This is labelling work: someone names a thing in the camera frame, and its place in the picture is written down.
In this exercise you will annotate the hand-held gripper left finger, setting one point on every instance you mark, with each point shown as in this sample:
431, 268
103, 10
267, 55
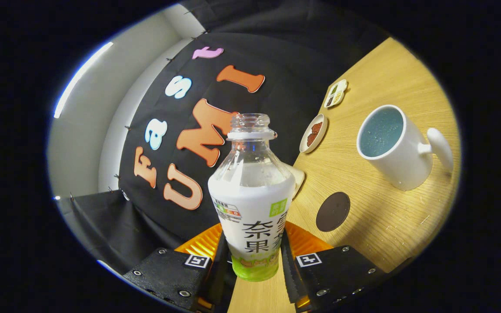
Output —
221, 282

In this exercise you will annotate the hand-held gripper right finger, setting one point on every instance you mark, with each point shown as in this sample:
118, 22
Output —
292, 278

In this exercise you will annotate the dark brown round coaster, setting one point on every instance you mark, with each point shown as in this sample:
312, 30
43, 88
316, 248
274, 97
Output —
333, 211

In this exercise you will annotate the clear juice bottle white label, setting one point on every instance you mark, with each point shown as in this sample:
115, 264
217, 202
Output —
250, 208

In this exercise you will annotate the white toaster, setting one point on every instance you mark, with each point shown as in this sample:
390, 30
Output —
299, 178

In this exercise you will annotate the wooden table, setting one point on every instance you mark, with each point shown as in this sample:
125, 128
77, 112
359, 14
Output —
389, 217

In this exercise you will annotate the round white plate brown food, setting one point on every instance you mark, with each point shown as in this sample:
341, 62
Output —
309, 145

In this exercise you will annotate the white divided dish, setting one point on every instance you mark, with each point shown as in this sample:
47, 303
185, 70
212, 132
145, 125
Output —
335, 93

